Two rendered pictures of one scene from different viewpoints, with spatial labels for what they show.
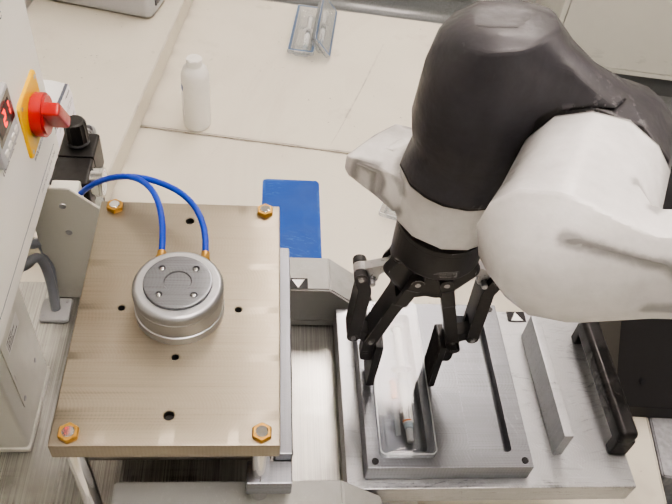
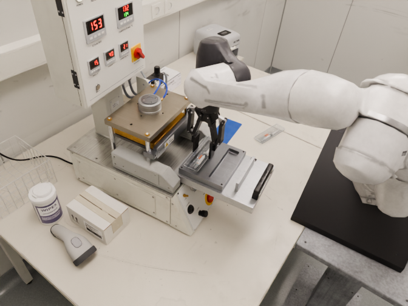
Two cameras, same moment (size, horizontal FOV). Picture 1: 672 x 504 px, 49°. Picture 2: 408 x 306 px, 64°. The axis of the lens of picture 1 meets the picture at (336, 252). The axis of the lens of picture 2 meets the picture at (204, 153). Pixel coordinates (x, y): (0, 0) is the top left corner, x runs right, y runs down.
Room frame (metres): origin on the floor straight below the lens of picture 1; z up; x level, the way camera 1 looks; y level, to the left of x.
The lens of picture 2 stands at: (-0.28, -0.55, 1.78)
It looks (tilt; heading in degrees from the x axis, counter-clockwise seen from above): 42 degrees down; 33
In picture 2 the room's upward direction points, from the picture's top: 5 degrees clockwise
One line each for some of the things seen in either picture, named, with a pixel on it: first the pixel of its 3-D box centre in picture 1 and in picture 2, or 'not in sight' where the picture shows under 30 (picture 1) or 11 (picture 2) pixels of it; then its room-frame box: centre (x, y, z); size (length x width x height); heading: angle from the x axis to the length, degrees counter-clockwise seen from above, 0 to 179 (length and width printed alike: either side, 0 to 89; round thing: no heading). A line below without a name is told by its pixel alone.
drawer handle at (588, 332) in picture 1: (603, 382); (263, 180); (0.47, -0.31, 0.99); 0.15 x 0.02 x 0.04; 9
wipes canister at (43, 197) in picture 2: not in sight; (46, 203); (0.02, 0.29, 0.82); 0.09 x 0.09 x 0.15
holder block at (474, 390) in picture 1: (435, 384); (213, 161); (0.44, -0.12, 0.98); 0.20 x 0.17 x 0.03; 9
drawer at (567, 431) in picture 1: (475, 390); (225, 169); (0.45, -0.17, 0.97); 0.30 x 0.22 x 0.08; 99
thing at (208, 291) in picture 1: (149, 307); (146, 108); (0.41, 0.17, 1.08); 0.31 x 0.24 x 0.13; 9
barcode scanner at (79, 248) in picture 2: not in sight; (68, 240); (-0.02, 0.13, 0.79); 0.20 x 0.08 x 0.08; 91
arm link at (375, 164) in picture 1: (425, 176); not in sight; (0.45, -0.06, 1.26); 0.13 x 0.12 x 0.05; 9
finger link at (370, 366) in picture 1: (373, 354); (195, 142); (0.43, -0.05, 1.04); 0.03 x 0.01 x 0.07; 9
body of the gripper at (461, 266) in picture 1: (433, 254); (207, 108); (0.43, -0.08, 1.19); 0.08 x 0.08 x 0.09
